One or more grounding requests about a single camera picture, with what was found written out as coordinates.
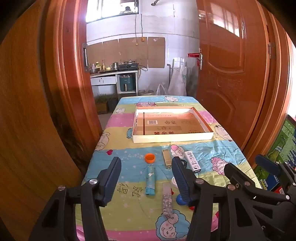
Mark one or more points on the cardboard wall panel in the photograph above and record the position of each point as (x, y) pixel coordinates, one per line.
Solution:
(94, 54)
(156, 53)
(133, 52)
(111, 52)

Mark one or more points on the black gas stove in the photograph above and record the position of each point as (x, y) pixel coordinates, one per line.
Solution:
(128, 66)

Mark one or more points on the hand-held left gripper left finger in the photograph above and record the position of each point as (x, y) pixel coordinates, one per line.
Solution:
(111, 183)

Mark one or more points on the bent metal pipe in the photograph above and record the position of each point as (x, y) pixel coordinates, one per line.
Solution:
(171, 69)

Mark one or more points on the green printed carton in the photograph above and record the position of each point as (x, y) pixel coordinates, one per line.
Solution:
(263, 177)
(285, 143)

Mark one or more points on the white bottle cap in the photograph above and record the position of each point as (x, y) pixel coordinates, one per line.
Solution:
(174, 182)

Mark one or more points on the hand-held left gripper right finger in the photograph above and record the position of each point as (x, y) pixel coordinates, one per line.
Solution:
(182, 185)

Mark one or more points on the clear plastic bag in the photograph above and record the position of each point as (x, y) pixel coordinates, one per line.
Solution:
(161, 90)

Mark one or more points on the red printed carton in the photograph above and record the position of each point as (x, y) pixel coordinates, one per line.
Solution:
(279, 190)

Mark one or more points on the cartoon printed blanket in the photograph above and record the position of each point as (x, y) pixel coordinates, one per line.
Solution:
(129, 143)

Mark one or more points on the white printed lighter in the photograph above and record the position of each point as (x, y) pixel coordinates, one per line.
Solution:
(192, 161)

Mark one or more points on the orange bottle cap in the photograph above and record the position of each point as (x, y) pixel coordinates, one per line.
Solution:
(149, 158)

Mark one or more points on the metal kettle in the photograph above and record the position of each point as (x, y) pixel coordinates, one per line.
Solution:
(114, 66)

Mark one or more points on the gold rectangular lighter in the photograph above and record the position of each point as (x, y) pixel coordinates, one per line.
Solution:
(167, 160)

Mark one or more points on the white sack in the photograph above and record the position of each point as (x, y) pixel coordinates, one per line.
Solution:
(177, 83)

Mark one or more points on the white counter cabinet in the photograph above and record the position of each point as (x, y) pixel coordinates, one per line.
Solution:
(104, 80)

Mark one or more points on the green air fryer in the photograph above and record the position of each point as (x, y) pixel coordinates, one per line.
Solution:
(127, 83)

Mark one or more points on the shallow cardboard box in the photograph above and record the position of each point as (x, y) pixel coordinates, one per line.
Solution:
(171, 139)

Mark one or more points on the yellow bottle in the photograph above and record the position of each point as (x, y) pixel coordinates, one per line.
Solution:
(103, 66)

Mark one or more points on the wooden door frame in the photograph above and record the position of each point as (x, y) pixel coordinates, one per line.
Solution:
(69, 69)

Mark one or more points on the wooden door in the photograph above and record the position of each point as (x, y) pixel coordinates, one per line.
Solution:
(226, 69)

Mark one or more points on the metal strike plate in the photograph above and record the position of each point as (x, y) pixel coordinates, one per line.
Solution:
(85, 58)

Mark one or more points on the metal door hinge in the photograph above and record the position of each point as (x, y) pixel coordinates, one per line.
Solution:
(272, 50)

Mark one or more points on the planter box with greens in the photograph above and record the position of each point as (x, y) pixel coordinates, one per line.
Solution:
(105, 104)

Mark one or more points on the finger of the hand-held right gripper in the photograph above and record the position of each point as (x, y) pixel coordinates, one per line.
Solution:
(266, 163)
(233, 172)

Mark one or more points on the pale bucket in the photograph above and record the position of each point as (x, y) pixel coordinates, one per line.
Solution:
(146, 92)

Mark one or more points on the blue bottle cap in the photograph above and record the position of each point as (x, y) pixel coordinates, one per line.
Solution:
(180, 201)

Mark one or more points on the large wooden panel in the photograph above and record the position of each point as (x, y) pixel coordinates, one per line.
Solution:
(23, 115)

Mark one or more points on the red paper tag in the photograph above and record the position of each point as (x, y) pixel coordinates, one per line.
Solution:
(193, 55)

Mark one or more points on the grey wall pipe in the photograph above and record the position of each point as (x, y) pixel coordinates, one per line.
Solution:
(155, 2)

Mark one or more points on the teal lighter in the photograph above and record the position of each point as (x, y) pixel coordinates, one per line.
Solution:
(150, 180)

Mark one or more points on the metal basin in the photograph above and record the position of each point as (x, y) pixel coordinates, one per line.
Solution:
(94, 70)

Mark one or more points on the window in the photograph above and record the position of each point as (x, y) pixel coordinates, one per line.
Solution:
(111, 9)

